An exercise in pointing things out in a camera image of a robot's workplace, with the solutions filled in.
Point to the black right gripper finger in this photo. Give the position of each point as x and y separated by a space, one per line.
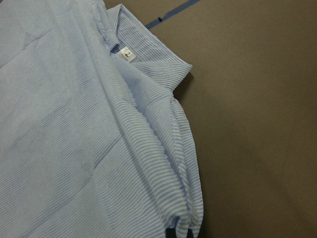
170 233

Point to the light blue striped shirt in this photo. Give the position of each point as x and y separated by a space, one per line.
93 143

